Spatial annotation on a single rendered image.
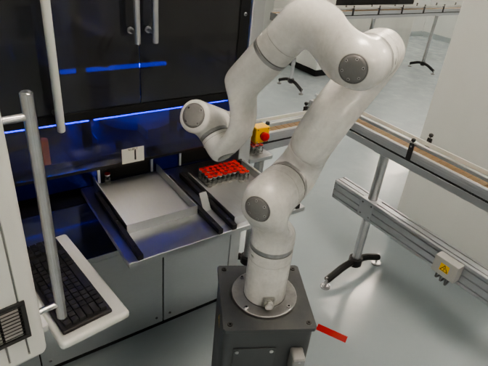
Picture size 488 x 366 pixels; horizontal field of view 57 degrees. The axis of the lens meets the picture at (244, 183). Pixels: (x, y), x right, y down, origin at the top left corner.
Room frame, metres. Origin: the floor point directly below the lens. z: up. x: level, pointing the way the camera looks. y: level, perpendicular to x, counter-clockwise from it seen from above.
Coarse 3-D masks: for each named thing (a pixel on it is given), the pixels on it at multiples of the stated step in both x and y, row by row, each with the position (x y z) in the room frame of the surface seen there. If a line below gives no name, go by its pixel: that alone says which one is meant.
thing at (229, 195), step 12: (252, 168) 1.63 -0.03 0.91; (192, 180) 1.51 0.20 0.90; (252, 180) 1.59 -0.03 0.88; (216, 192) 1.46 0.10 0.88; (228, 192) 1.47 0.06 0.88; (240, 192) 1.48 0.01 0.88; (216, 204) 1.36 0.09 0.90; (228, 204) 1.39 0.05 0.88; (240, 204) 1.40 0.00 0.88; (240, 216) 1.28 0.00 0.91
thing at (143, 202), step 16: (144, 176) 1.52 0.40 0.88; (160, 176) 1.54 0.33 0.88; (112, 192) 1.38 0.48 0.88; (128, 192) 1.40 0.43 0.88; (144, 192) 1.41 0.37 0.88; (160, 192) 1.42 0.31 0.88; (176, 192) 1.43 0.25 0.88; (112, 208) 1.26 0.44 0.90; (128, 208) 1.29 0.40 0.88; (144, 208) 1.30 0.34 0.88; (160, 208) 1.31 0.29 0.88; (176, 208) 1.33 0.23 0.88; (192, 208) 1.30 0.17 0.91; (128, 224) 1.16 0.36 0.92; (144, 224) 1.19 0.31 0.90
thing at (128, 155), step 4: (128, 148) 1.43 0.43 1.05; (132, 148) 1.44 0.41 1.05; (136, 148) 1.45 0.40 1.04; (140, 148) 1.46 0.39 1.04; (124, 152) 1.42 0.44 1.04; (128, 152) 1.43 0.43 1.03; (132, 152) 1.44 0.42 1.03; (136, 152) 1.45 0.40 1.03; (140, 152) 1.46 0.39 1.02; (124, 156) 1.42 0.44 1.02; (128, 156) 1.43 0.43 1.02; (132, 156) 1.44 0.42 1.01; (136, 156) 1.45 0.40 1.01; (140, 156) 1.46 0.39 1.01; (144, 156) 1.46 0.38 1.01; (124, 160) 1.42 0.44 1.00; (128, 160) 1.43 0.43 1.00; (132, 160) 1.44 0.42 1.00; (136, 160) 1.44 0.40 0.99
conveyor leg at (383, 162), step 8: (384, 160) 2.08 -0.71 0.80; (376, 168) 2.10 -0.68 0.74; (384, 168) 2.08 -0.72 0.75; (376, 176) 2.08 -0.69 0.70; (376, 184) 2.08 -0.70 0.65; (376, 192) 2.08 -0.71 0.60; (376, 200) 2.08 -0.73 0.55; (368, 224) 2.08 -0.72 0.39; (360, 232) 2.09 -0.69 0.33; (360, 240) 2.08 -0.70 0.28; (360, 248) 2.08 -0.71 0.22; (352, 256) 2.10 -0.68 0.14; (360, 256) 2.08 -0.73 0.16
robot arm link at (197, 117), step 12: (192, 108) 1.02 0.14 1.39; (204, 108) 1.02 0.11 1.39; (216, 108) 1.07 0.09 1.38; (180, 120) 1.02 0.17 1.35; (192, 120) 1.01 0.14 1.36; (204, 120) 1.00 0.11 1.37; (216, 120) 1.03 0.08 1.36; (228, 120) 1.10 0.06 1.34; (192, 132) 1.00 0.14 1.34; (204, 132) 1.01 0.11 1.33
